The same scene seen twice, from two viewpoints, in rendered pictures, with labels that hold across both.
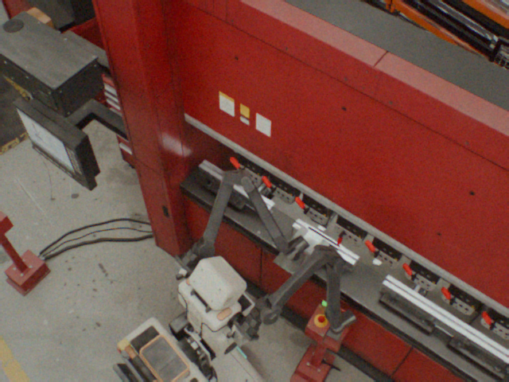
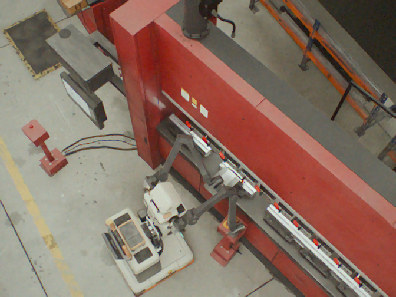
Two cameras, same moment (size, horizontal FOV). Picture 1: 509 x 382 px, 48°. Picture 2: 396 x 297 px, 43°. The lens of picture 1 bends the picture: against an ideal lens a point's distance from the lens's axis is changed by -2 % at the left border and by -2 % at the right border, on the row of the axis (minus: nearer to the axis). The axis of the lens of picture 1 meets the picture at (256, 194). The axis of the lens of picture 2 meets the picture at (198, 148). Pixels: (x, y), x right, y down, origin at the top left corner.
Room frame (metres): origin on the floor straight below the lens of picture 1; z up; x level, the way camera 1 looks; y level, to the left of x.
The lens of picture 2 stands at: (-0.22, -0.27, 5.04)
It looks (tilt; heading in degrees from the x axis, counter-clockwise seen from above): 64 degrees down; 8
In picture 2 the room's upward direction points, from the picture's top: 2 degrees clockwise
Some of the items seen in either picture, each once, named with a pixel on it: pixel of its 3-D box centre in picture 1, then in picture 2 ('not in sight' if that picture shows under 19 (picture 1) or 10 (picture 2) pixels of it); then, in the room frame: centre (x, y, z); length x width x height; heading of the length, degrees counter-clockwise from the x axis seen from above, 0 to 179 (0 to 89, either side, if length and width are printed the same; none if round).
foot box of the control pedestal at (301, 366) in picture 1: (312, 368); (224, 250); (1.09, -0.39, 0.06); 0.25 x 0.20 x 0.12; 150
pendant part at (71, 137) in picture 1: (60, 141); (85, 98); (1.77, 0.98, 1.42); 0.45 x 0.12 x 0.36; 54
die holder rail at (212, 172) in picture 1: (235, 189); (189, 135); (1.86, 0.12, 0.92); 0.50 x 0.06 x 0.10; 55
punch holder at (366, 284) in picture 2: not in sight; (369, 281); (0.74, -1.45, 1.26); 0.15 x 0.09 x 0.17; 55
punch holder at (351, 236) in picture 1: (352, 225); (251, 174); (1.44, -0.47, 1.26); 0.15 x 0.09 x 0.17; 55
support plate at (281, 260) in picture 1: (301, 252); (221, 182); (1.42, -0.25, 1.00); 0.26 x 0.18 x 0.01; 145
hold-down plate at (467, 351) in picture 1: (476, 358); (314, 262); (0.91, -1.12, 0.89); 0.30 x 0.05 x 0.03; 55
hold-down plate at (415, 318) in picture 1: (406, 313); (278, 228); (1.14, -0.79, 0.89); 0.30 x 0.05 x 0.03; 55
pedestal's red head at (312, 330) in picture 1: (328, 325); (231, 227); (1.12, -0.41, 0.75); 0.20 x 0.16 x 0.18; 60
